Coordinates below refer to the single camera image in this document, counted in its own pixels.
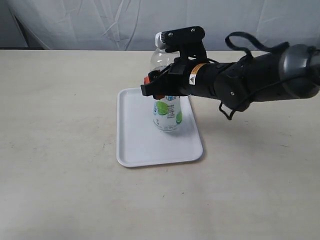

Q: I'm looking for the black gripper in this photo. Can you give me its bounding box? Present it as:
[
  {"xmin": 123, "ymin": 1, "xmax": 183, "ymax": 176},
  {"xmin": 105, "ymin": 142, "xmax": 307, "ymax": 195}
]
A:
[{"xmin": 140, "ymin": 57, "xmax": 220, "ymax": 99}]

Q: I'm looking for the clear plastic drink bottle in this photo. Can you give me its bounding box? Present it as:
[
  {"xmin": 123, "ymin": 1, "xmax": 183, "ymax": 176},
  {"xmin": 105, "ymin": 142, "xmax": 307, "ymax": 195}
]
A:
[{"xmin": 150, "ymin": 32, "xmax": 183, "ymax": 132}]

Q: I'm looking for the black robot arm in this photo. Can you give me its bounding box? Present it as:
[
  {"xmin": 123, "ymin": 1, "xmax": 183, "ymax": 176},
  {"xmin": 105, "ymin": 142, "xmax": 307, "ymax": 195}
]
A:
[{"xmin": 141, "ymin": 44, "xmax": 320, "ymax": 112}]

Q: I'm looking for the white rectangular plastic tray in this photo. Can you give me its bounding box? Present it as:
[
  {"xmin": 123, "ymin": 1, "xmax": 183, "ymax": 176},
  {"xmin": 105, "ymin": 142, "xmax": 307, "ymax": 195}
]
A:
[{"xmin": 116, "ymin": 88, "xmax": 204, "ymax": 168}]

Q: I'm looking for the white backdrop cloth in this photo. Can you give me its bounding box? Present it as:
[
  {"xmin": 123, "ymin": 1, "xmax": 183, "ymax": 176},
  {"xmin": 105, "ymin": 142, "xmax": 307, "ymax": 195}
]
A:
[{"xmin": 0, "ymin": 0, "xmax": 320, "ymax": 51}]

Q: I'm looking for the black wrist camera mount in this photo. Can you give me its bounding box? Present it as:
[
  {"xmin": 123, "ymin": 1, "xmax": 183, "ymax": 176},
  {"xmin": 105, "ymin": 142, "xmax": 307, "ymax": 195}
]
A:
[{"xmin": 155, "ymin": 26, "xmax": 207, "ymax": 63}]

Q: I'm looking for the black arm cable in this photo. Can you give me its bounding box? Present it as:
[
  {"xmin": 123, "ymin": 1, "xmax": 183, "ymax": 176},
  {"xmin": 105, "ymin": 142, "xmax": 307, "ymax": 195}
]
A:
[{"xmin": 218, "ymin": 31, "xmax": 320, "ymax": 121}]

